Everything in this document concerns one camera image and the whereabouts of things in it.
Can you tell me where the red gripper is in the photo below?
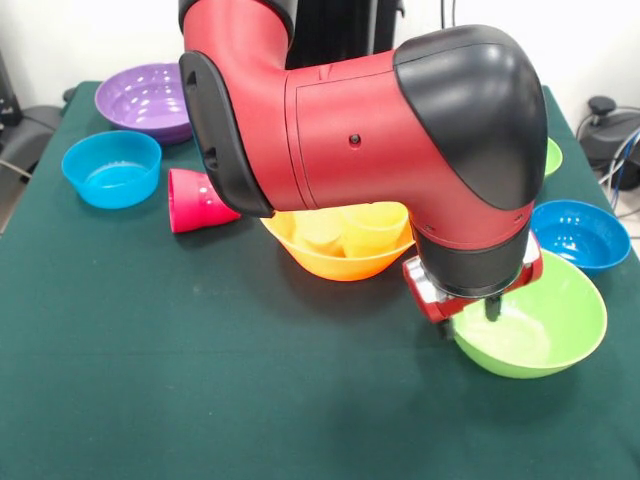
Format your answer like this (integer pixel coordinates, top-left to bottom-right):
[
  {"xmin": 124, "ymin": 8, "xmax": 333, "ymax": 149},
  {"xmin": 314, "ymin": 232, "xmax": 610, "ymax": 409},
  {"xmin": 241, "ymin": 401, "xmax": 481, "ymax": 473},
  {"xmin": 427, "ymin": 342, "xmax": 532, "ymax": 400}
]
[{"xmin": 402, "ymin": 232, "xmax": 545, "ymax": 343}]

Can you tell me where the large green bowl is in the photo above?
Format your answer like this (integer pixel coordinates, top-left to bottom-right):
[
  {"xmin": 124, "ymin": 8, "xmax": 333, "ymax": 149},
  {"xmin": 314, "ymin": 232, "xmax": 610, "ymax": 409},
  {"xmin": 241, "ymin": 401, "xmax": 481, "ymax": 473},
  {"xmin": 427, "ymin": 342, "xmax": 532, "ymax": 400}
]
[{"xmin": 449, "ymin": 248, "xmax": 609, "ymax": 380}]

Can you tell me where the yellow cup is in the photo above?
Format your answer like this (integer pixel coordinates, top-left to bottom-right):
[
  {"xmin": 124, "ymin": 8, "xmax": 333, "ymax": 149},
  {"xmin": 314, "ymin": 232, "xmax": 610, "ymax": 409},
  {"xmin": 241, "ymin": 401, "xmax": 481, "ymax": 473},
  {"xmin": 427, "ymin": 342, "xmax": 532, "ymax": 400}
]
[{"xmin": 341, "ymin": 202, "xmax": 409, "ymax": 259}]

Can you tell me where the large orange bowl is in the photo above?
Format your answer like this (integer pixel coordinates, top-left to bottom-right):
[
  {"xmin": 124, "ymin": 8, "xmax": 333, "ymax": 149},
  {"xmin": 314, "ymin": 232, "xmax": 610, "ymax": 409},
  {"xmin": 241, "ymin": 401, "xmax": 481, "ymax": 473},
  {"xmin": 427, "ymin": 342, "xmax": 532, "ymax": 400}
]
[{"xmin": 259, "ymin": 202, "xmax": 417, "ymax": 283}]

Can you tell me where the translucent yellow-green cup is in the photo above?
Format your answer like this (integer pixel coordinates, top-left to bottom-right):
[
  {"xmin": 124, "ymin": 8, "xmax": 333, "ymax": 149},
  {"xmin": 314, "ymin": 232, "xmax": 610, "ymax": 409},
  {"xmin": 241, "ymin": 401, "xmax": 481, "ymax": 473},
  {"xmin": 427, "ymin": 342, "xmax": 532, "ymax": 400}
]
[{"xmin": 297, "ymin": 208, "xmax": 351, "ymax": 256}]

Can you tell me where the red cup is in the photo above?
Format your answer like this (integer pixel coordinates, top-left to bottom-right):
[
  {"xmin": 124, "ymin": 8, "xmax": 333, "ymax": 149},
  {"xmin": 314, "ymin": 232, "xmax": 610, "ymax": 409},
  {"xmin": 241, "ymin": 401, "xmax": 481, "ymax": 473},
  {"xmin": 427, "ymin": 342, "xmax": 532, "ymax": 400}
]
[{"xmin": 167, "ymin": 168, "xmax": 242, "ymax": 235}]

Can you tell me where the dark blue bowl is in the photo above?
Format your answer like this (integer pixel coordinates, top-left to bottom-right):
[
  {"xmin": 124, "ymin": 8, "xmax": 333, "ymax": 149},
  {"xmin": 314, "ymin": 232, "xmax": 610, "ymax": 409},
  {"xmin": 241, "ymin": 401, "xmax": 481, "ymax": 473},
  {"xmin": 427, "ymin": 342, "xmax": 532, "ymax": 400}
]
[{"xmin": 529, "ymin": 199, "xmax": 632, "ymax": 279}]

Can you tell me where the small green bowl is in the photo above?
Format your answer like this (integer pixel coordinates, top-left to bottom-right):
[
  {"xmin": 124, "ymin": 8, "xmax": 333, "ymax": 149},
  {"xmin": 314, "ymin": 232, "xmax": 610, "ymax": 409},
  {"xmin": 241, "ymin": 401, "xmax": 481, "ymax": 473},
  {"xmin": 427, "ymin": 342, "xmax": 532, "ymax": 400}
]
[{"xmin": 543, "ymin": 137, "xmax": 564, "ymax": 179}]

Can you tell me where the black wheeled base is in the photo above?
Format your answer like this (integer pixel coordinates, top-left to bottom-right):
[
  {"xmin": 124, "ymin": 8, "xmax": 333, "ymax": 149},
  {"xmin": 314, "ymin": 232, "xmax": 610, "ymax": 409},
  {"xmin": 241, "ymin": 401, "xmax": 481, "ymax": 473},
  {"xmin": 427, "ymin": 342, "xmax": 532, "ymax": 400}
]
[{"xmin": 574, "ymin": 95, "xmax": 640, "ymax": 169}]

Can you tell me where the dark green table cloth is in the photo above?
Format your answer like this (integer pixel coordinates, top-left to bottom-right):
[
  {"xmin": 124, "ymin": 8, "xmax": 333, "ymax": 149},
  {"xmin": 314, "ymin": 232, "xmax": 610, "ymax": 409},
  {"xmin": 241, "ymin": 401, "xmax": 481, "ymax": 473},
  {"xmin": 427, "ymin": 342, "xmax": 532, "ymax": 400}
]
[{"xmin": 0, "ymin": 80, "xmax": 640, "ymax": 480}]

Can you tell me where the light blue bowl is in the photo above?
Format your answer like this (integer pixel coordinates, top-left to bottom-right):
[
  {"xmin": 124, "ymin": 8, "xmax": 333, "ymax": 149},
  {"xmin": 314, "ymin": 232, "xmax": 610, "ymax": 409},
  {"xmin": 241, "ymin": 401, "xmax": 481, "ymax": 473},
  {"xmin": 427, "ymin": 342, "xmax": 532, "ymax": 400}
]
[{"xmin": 60, "ymin": 130, "xmax": 163, "ymax": 210}]

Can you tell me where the large purple bowl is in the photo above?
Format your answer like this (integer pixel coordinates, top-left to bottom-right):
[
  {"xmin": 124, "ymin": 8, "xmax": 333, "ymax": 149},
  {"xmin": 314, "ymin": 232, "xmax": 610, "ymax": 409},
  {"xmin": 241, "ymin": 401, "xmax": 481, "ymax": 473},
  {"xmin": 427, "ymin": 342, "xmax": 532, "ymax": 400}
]
[{"xmin": 94, "ymin": 61, "xmax": 194, "ymax": 147}]

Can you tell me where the grey wheeled base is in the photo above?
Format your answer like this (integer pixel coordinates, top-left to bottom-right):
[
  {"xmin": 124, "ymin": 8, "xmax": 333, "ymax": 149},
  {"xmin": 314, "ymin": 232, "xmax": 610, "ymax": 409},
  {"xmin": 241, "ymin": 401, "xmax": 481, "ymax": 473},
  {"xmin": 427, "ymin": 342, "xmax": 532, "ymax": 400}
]
[{"xmin": 0, "ymin": 102, "xmax": 64, "ymax": 172}]

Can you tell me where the bundle of floor cables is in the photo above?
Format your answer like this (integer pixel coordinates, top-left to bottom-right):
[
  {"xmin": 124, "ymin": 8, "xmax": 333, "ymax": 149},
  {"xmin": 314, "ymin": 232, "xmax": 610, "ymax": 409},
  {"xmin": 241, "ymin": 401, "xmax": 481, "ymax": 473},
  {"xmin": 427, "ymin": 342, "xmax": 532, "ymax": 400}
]
[{"xmin": 597, "ymin": 125, "xmax": 640, "ymax": 192}]

